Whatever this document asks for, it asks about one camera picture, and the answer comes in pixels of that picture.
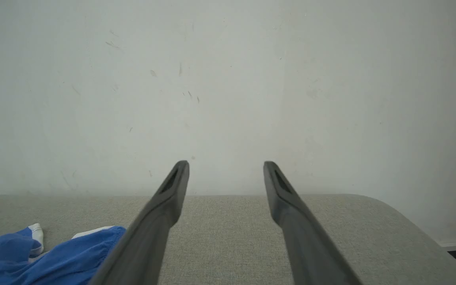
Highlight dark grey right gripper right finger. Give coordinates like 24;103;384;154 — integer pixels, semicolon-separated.
263;161;364;285

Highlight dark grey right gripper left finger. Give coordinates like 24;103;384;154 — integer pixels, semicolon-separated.
89;160;190;285

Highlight blue and white shorts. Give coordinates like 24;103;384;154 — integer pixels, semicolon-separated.
0;223;127;285

